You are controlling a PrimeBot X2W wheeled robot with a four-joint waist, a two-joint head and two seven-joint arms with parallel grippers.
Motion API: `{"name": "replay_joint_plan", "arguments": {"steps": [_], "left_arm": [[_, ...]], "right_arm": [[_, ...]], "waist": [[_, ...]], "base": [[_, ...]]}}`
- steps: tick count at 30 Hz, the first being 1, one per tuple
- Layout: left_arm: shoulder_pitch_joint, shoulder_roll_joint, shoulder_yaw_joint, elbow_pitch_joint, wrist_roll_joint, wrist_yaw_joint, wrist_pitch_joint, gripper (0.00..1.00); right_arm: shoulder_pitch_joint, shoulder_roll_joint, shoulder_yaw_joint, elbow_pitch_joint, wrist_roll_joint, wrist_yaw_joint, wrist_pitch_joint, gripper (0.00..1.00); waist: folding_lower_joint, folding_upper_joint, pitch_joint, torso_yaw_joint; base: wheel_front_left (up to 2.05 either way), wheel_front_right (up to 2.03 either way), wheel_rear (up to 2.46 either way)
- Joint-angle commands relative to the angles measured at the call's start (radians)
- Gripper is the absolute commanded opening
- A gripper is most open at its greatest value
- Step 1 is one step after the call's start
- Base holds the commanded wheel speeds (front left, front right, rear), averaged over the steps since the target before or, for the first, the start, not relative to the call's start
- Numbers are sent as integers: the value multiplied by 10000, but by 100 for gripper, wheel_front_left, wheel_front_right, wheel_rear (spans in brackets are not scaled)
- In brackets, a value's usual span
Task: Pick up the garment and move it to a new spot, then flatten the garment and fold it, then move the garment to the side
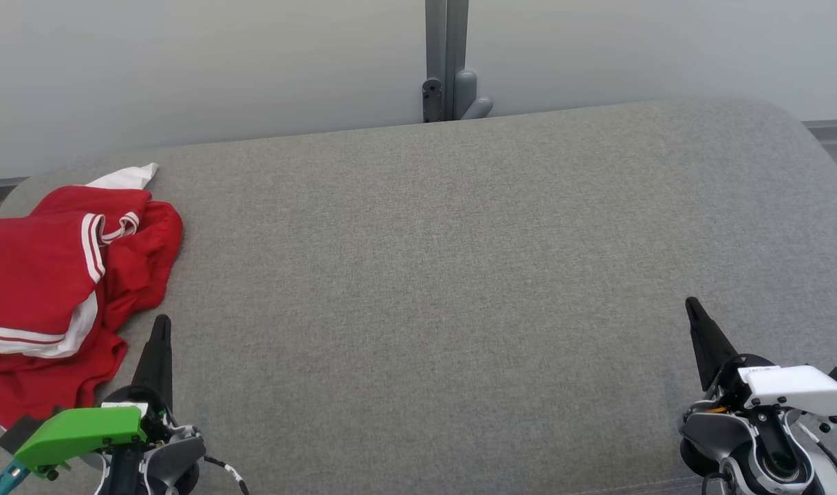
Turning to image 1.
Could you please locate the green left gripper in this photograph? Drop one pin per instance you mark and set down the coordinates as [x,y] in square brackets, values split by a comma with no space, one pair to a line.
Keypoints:
[81,430]

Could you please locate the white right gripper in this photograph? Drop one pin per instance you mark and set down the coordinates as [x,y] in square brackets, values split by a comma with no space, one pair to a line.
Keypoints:
[796,388]

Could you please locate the red shorts white stripes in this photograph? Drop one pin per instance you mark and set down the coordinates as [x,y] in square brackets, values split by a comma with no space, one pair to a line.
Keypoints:
[40,392]

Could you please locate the red Bulls jersey white sleeves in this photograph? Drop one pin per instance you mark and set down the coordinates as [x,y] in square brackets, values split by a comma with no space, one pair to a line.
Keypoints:
[33,254]

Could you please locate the grey fabric sofa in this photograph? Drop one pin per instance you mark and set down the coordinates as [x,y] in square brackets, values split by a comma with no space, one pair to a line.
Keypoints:
[418,275]

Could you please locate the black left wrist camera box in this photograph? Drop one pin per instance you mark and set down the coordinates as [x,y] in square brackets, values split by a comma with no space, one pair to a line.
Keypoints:
[19,430]

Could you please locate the dark grey post bracket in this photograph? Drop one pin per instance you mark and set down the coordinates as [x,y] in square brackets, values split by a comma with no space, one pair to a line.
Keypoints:
[432,100]

